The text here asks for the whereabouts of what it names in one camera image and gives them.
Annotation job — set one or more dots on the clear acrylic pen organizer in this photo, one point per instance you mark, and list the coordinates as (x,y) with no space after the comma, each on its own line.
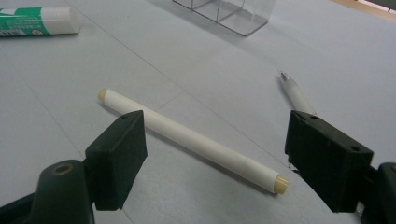
(246,18)

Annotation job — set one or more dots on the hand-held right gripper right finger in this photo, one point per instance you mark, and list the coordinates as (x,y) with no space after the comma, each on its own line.
(327,161)

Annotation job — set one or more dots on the pale blue table mat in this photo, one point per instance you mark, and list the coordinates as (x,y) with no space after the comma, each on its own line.
(218,77)

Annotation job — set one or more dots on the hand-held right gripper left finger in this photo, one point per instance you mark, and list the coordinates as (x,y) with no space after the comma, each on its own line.
(116,161)

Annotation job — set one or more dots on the green and white glue stick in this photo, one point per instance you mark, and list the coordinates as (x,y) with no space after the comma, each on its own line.
(59,20)

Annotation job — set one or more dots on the white marker with cream ends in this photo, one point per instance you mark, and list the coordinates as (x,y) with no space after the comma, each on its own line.
(199,141)

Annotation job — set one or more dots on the thin white pen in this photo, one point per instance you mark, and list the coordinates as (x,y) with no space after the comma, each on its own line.
(297,96)

